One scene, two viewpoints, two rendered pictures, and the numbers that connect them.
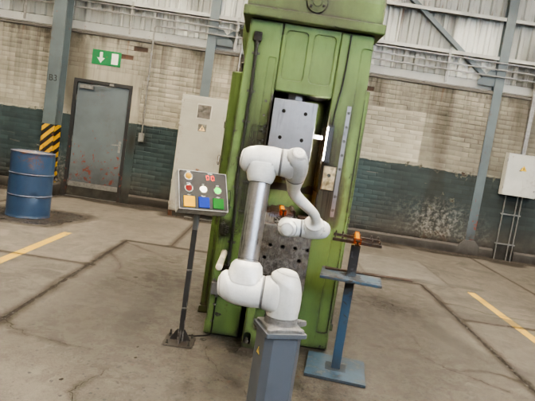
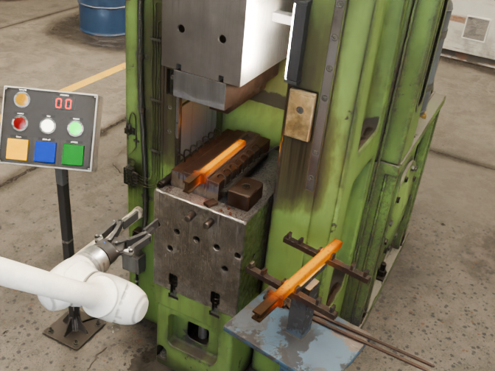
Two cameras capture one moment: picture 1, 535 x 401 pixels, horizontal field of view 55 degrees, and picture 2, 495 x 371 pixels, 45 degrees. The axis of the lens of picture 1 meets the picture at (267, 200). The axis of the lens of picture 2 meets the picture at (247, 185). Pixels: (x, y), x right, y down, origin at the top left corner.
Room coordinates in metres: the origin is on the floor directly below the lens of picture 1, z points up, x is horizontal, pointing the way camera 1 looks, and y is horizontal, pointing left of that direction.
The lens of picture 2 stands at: (2.00, -1.05, 2.08)
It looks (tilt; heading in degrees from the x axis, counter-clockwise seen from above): 31 degrees down; 25
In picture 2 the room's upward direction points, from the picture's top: 6 degrees clockwise
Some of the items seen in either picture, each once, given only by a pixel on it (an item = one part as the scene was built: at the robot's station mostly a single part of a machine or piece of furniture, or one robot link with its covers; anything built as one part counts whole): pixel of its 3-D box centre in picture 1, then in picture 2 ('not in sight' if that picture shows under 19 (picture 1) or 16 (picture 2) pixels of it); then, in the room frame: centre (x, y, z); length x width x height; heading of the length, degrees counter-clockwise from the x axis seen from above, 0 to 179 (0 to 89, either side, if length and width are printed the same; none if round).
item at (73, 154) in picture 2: (218, 204); (73, 154); (3.41, 0.32, 1.01); 0.07 x 0.05 x 0.07; 116
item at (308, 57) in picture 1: (306, 65); not in sight; (3.93, -0.13, 2.06); 0.44 x 0.41 x 0.47; 1
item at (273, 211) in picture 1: (278, 213); (222, 160); (3.78, -0.09, 0.96); 0.42 x 0.20 x 0.09; 1
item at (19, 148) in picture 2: (189, 201); (18, 149); (3.32, 0.50, 1.01); 0.07 x 0.05 x 0.07; 116
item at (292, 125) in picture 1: (296, 131); (246, 4); (3.78, -0.13, 1.56); 0.42 x 0.39 x 0.40; 1
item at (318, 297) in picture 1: (330, 192); (336, 128); (3.94, -0.47, 1.15); 0.44 x 0.26 x 2.30; 1
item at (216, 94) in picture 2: not in sight; (229, 71); (3.78, -0.09, 1.32); 0.42 x 0.20 x 0.10; 1
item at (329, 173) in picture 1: (328, 178); (300, 115); (3.70, -0.41, 1.27); 0.09 x 0.02 x 0.17; 91
